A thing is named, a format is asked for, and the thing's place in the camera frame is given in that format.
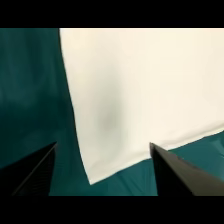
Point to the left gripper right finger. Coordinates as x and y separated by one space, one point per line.
181 178

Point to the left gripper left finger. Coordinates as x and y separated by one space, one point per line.
31 175

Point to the white T-shirt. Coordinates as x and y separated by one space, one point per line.
140 93

